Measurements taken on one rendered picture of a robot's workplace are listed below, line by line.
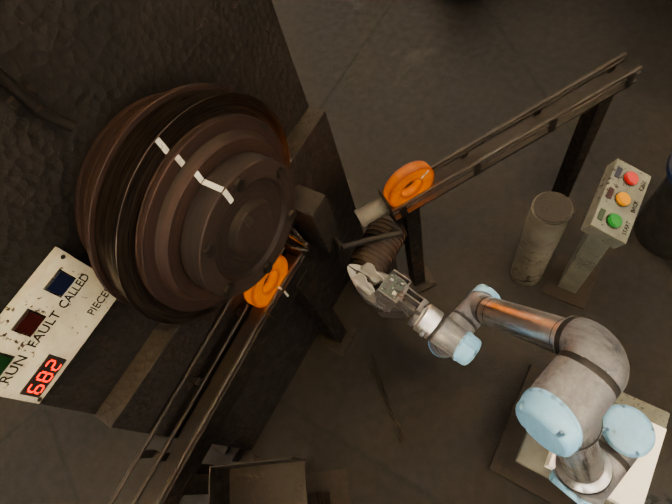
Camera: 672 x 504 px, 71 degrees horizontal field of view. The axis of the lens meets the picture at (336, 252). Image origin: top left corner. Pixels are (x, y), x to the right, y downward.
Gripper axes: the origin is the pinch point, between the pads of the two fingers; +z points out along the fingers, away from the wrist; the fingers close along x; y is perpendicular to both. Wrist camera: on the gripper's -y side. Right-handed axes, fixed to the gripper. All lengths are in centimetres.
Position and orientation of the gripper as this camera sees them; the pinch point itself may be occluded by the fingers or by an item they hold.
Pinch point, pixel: (351, 269)
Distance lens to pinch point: 117.7
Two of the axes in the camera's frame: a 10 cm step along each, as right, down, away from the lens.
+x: -5.9, 6.9, -4.3
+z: -8.0, -5.8, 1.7
